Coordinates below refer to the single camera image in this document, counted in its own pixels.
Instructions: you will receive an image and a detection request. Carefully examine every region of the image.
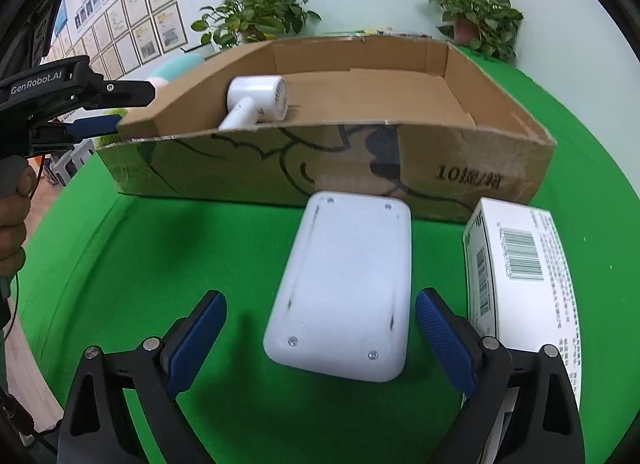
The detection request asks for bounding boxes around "white handheld hair dryer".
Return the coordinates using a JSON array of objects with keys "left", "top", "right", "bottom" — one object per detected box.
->
[{"left": 216, "top": 74, "right": 290, "bottom": 132}]

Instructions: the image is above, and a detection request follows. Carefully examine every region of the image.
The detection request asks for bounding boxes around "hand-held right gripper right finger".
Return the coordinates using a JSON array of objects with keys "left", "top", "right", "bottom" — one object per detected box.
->
[{"left": 415, "top": 287, "right": 586, "bottom": 464}]

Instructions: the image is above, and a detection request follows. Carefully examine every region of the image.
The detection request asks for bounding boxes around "grey plastic stool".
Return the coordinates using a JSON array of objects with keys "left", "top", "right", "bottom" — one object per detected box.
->
[{"left": 47, "top": 141, "right": 96, "bottom": 185}]

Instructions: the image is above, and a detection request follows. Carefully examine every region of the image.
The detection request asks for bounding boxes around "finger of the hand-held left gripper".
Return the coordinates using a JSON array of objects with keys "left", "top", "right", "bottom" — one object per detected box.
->
[
  {"left": 32, "top": 114, "right": 124, "bottom": 145},
  {"left": 82, "top": 74, "right": 157, "bottom": 110}
]

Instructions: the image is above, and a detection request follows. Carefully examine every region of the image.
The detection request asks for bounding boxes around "green plant in red pot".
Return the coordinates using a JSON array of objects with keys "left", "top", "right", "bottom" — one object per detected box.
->
[{"left": 412, "top": 0, "right": 524, "bottom": 64}]

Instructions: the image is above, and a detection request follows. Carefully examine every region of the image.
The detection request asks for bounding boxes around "white rectangular plastic device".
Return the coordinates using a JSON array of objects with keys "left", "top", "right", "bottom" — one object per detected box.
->
[{"left": 263, "top": 191, "right": 412, "bottom": 384}]

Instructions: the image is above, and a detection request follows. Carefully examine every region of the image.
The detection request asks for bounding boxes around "large cardboard box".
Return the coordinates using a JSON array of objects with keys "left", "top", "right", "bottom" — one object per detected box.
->
[{"left": 94, "top": 35, "right": 557, "bottom": 225}]

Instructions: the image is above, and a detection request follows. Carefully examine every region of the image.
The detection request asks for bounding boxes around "plain brown carton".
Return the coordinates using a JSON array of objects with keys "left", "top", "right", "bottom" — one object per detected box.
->
[{"left": 116, "top": 41, "right": 276, "bottom": 139}]

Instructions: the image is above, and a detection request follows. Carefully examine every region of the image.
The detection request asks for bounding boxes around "wall of framed certificates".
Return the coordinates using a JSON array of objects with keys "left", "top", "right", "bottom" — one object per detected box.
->
[{"left": 50, "top": 0, "right": 188, "bottom": 79}]

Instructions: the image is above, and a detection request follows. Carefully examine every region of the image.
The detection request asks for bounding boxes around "bushy potted green plant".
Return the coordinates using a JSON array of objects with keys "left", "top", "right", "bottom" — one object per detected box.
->
[{"left": 191, "top": 0, "right": 322, "bottom": 49}]

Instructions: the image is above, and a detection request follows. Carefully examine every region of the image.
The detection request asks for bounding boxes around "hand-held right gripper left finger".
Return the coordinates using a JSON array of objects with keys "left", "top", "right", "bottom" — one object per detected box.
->
[{"left": 56, "top": 289, "right": 228, "bottom": 464}]

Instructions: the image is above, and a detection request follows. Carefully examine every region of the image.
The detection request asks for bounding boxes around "green tablecloth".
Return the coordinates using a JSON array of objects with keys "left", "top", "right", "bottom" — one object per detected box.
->
[{"left": 10, "top": 36, "right": 640, "bottom": 464}]

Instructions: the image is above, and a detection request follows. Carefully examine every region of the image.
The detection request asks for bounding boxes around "white barcode medicine box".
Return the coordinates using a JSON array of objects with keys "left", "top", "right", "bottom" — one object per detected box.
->
[{"left": 462, "top": 197, "right": 585, "bottom": 464}]

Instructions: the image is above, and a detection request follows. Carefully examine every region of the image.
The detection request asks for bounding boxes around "person's left hand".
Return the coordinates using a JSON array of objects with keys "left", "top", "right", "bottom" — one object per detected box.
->
[{"left": 0, "top": 168, "right": 38, "bottom": 281}]

